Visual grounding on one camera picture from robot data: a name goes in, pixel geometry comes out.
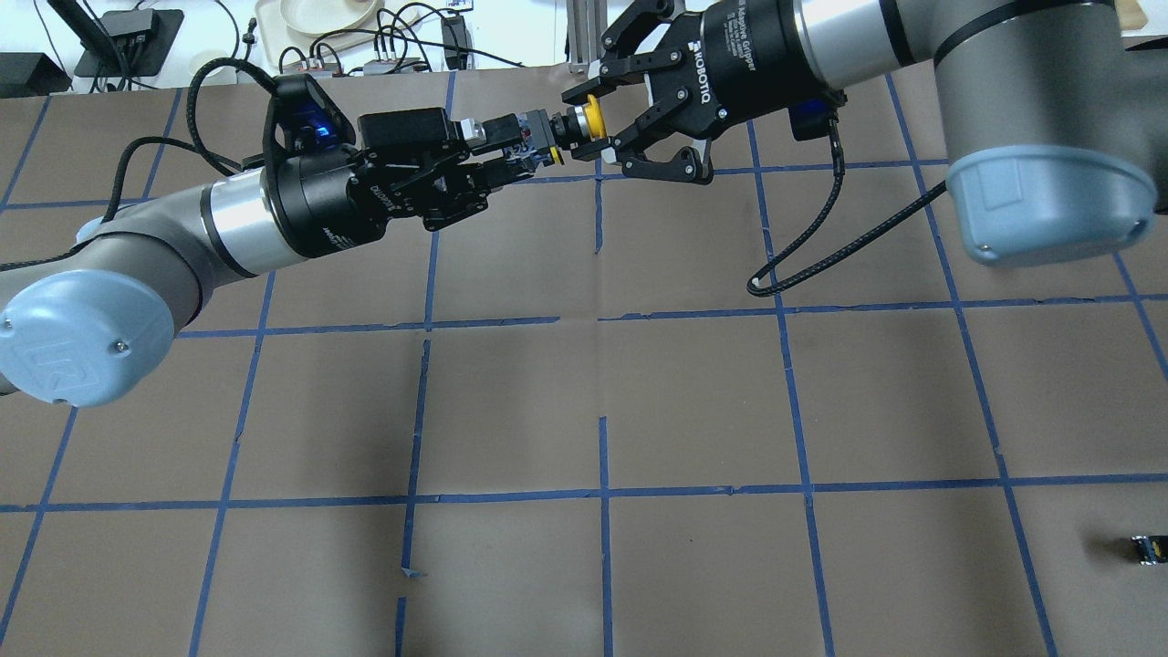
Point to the grey power strip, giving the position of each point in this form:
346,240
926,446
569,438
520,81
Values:
393,65

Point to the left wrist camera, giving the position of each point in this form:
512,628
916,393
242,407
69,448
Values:
303,119

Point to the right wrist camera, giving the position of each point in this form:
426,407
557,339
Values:
817,118

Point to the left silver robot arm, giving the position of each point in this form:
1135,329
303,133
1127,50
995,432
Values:
84,328

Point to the aluminium frame post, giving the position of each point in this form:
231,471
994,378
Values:
586,21

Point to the beige round plate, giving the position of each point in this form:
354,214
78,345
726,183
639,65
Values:
317,18

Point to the small black yellow component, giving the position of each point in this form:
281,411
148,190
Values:
1150,549

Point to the yellow push button switch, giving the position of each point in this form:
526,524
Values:
553,138

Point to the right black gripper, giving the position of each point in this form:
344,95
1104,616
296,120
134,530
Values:
744,57

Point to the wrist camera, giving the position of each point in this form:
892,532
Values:
303,119
817,118

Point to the brown paper table mat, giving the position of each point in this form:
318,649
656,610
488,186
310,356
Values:
563,427

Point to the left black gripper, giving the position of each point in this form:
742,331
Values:
321,199

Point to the black device on table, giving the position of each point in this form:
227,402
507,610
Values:
120,44

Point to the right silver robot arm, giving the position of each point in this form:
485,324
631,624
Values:
1054,130

